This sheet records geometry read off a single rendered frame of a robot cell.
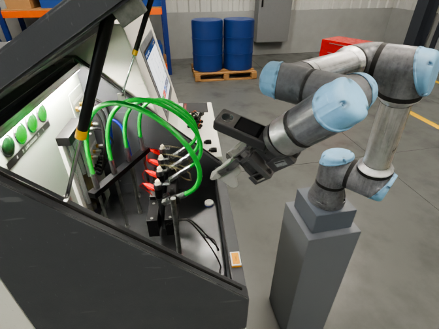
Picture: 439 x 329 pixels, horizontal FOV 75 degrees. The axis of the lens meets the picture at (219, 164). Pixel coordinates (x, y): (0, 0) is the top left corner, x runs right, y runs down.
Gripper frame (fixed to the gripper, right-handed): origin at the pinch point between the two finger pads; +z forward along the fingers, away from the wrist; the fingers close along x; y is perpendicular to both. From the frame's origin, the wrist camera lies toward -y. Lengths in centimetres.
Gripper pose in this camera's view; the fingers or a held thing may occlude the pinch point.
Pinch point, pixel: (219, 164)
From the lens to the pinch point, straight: 69.1
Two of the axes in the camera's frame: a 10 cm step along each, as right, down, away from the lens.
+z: -5.2, 3.2, 7.9
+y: 7.0, 6.9, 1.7
